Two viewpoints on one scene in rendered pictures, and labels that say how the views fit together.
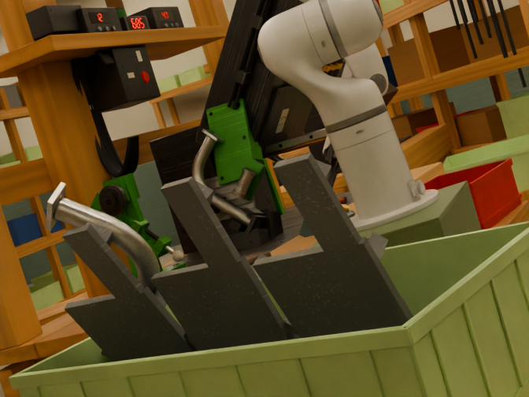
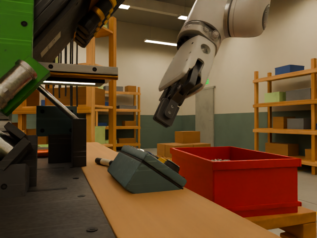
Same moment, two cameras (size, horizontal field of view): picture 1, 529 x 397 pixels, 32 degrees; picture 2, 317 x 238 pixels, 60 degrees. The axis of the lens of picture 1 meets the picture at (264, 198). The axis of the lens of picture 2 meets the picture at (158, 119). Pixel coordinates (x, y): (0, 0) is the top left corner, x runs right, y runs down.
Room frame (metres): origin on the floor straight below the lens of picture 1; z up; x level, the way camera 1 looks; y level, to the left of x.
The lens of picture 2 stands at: (1.89, 0.20, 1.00)
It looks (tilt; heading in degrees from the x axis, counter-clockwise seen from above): 1 degrees up; 313
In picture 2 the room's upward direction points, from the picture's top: straight up
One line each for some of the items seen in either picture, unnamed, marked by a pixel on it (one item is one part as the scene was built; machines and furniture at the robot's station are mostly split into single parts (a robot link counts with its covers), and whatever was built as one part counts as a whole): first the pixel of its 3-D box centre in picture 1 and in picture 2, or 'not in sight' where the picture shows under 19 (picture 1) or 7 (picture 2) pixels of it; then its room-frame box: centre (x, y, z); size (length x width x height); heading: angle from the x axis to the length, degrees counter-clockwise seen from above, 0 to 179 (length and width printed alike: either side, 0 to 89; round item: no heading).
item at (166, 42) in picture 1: (117, 49); not in sight; (2.65, 0.28, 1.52); 0.90 x 0.25 x 0.04; 153
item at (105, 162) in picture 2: not in sight; (111, 163); (2.38, -0.18, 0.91); 0.13 x 0.02 x 0.02; 174
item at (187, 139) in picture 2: not in sight; (183, 146); (6.16, -5.39, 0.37); 1.20 x 0.80 x 0.74; 76
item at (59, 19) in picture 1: (57, 22); not in sight; (2.37, 0.37, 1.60); 0.15 x 0.07 x 0.07; 153
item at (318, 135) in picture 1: (278, 148); (30, 73); (2.56, -0.08, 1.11); 0.39 x 0.16 x 0.03; 63
